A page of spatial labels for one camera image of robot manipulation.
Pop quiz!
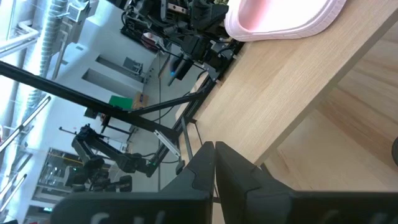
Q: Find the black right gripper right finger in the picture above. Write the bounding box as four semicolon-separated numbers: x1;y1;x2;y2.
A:
215;141;398;224

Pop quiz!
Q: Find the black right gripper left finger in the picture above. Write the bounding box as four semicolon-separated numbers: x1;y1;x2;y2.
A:
49;141;215;224

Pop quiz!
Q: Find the pink slide sandal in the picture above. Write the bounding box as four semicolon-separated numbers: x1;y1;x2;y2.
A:
223;0;348;43

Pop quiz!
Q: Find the silver aluminium strip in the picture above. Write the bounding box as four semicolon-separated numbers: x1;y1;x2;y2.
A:
153;129;182;159

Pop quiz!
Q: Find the cardboard box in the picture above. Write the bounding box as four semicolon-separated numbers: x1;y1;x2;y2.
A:
132;92;149;110

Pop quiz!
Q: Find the green box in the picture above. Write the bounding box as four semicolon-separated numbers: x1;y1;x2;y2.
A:
108;95;135;110

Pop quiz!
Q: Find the glass door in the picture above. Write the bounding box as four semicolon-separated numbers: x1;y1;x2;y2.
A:
32;147;94;203

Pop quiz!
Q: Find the long ceiling lamp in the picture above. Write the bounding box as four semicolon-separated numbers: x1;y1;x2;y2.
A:
0;173;28;213
0;95;52;154

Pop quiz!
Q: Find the wooden shelf with black frame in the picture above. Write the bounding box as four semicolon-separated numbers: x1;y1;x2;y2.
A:
179;0;398;177

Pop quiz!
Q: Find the black rig frame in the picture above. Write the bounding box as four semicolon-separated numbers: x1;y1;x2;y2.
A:
0;60;218;175

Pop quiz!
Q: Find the silver ventilation duct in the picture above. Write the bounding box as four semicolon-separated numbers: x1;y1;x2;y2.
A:
26;0;69;105

